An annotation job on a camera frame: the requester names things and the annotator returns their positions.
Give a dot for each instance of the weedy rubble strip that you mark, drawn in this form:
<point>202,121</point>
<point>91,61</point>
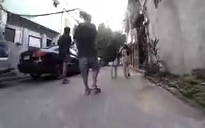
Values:
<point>193,88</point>

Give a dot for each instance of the grey building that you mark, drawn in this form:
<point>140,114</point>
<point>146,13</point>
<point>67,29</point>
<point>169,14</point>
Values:
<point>26,36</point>

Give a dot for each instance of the dark car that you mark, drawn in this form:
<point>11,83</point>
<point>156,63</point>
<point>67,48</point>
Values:
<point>46,61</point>

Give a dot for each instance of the grey concrete road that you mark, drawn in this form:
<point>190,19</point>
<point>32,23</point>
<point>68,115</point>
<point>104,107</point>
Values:
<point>123,103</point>

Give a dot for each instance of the pale concrete wall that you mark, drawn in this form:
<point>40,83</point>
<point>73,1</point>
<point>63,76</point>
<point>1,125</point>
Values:
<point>183,33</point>

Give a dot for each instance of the person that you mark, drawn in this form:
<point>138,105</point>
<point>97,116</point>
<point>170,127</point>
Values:
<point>125,56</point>
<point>64,46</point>
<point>86,43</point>
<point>115,61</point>

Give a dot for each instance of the climbing plant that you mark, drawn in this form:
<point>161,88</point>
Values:
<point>145,40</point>

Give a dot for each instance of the trees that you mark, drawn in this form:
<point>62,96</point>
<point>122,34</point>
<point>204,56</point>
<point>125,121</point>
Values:
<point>106,43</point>

